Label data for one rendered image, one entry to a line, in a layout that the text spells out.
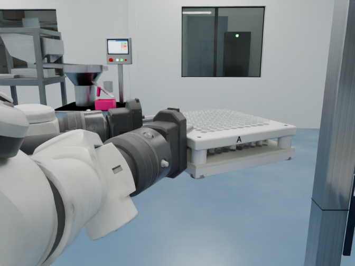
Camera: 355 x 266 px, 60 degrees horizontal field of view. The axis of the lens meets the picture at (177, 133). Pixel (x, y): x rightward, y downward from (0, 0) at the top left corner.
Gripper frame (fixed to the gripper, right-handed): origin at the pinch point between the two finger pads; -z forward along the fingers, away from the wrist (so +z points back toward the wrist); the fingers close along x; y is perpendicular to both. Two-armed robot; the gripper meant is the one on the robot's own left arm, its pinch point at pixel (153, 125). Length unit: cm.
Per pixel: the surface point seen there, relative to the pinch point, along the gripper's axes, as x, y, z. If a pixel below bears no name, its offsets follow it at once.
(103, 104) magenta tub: 26, -202, -13
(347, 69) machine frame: -11.5, 16.2, -36.5
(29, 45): -26, -312, 47
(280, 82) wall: 36, -365, -325
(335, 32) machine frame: -18.8, 12.1, -36.6
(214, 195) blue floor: 109, -162, -99
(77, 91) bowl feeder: 17, -234, 6
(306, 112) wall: 88, -346, -368
